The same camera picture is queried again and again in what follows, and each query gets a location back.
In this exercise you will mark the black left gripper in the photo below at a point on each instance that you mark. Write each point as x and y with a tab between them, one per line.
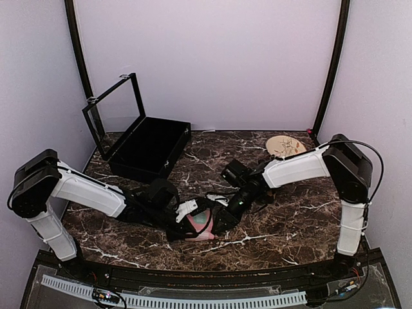
183	228

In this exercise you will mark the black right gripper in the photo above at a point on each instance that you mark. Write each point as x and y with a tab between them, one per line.
230	218

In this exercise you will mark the pink teal patterned sock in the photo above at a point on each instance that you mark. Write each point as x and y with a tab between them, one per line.
203	224

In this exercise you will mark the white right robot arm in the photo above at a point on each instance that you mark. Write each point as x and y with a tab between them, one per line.
339	161

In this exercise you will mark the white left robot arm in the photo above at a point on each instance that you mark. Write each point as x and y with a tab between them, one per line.
45	177

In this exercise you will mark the brown argyle sock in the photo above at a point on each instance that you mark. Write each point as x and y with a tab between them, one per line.
265	195

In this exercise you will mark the black storage box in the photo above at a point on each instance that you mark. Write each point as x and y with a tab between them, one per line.
149	150

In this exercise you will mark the black box glass lid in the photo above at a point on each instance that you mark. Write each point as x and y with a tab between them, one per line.
114	115

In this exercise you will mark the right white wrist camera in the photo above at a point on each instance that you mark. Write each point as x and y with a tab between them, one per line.
217	198

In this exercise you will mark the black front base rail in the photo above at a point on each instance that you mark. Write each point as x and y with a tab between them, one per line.
309	276

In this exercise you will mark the right black frame post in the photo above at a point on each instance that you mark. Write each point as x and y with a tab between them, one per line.
333	68

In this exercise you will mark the black frame post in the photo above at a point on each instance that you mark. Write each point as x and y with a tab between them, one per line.
77	49
333	68

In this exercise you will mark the white slotted cable duct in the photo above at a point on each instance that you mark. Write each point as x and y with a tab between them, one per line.
108	299

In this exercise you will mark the left black frame post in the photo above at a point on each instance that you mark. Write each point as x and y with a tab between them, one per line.
77	49

